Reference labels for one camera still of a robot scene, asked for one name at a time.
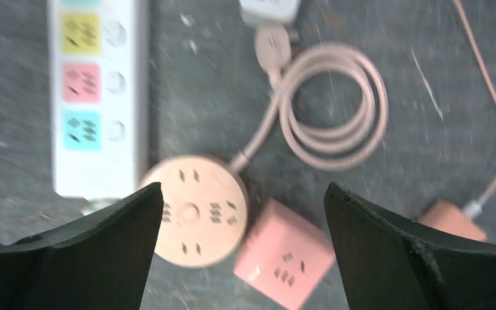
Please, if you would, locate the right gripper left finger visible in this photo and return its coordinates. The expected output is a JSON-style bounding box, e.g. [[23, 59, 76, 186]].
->
[[0, 182, 163, 309]]

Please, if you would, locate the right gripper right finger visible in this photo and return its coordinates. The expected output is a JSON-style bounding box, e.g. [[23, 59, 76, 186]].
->
[[324, 183, 496, 309]]

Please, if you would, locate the pink plug adapter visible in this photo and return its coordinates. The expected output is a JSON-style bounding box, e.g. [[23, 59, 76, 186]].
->
[[233, 200, 336, 309]]

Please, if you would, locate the pink round socket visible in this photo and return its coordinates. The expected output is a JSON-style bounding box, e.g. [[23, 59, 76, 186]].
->
[[140, 155, 249, 269]]

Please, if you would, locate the white long power strip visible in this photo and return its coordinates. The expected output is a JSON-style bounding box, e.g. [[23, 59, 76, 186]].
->
[[47, 0, 150, 200]]

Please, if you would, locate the white green small power strip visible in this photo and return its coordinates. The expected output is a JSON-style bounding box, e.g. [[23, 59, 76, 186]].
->
[[239, 0, 302, 27]]

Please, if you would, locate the orange square plug with cable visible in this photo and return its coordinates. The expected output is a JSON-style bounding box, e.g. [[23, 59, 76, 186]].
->
[[418, 0, 496, 242]]

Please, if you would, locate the pink coiled cable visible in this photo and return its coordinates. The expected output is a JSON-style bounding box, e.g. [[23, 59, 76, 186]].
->
[[229, 23, 390, 174]]

